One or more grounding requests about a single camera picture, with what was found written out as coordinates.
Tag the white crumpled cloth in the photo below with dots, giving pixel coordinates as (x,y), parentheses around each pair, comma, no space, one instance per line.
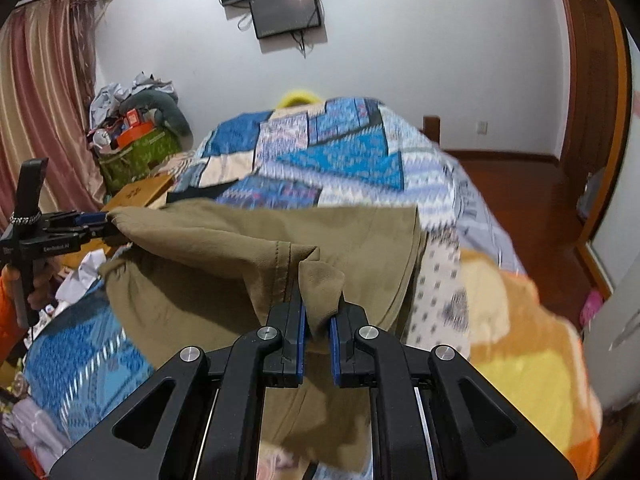
(82,272)

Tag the pile of pale clothes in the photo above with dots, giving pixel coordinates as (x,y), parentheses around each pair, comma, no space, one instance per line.
(107,100)

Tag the wooden bed post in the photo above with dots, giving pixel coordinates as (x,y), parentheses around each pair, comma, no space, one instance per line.
(432,127)

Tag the orange yellow blanket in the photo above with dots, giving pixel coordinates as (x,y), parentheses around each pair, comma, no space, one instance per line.
(525,350)

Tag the white wall socket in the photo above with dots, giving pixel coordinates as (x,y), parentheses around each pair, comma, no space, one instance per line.
(482,127)

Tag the grey cloth bundle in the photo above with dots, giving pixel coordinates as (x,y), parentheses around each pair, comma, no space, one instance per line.
(591,195)

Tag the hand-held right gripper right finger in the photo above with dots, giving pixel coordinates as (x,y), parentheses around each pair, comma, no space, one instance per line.
(335,355)

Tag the small red box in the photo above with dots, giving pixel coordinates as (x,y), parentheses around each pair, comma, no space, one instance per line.
(135,119)

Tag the grey plush pillow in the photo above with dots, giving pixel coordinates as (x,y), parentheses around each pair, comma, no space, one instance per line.
(172,110)

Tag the small black wall monitor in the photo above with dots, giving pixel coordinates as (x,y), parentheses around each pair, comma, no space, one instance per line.
(285,12)

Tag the person's left hand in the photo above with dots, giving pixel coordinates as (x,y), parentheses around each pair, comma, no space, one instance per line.
(40,285)

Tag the green patterned bag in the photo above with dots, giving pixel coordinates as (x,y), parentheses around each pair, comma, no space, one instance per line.
(140,155)

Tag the person's left forearm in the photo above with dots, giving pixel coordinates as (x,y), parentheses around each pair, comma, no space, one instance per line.
(6,310)

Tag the wooden wardrobe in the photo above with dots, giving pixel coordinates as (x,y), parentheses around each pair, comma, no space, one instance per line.
(595,85)

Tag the pink object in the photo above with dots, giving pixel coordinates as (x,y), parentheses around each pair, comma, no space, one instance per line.
(591,310)

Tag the orange box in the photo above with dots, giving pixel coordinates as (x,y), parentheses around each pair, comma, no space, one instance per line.
(137,135)

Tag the blue patchwork quilt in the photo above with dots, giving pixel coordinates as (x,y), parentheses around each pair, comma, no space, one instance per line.
(350,160)

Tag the wooden lap table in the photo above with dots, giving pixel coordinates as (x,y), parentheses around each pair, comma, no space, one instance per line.
(140,190)

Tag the striped pink curtain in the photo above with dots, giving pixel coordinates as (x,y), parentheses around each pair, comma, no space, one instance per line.
(45,85)

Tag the yellow foam tube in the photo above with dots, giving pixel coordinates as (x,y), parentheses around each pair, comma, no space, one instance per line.
(295,96)

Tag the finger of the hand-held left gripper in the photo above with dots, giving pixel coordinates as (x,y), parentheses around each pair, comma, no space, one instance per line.
(90,218)
(95,237)

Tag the khaki pants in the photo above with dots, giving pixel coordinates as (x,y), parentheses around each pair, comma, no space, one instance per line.
(210,270)

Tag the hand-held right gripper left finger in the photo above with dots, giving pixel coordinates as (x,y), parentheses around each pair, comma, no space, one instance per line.
(301,350)

